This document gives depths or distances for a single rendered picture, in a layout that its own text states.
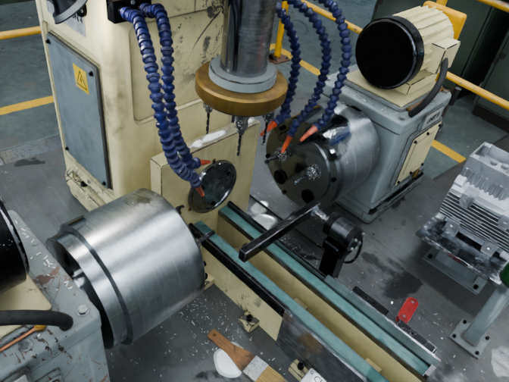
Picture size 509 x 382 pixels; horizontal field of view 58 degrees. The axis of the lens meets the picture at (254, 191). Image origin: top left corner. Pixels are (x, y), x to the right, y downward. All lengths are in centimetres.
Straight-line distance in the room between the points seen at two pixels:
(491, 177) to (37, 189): 123
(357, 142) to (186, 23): 50
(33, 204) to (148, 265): 70
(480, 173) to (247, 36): 70
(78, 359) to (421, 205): 117
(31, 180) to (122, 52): 69
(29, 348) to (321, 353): 56
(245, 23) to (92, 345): 57
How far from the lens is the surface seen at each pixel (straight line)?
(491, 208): 126
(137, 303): 82
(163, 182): 101
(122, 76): 98
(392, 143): 129
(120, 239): 82
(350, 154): 116
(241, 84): 86
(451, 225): 131
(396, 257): 140
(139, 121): 107
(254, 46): 85
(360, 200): 143
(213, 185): 113
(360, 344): 110
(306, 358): 106
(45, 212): 142
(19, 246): 65
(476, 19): 402
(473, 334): 127
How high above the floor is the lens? 175
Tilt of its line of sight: 40 degrees down
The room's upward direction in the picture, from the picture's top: 9 degrees clockwise
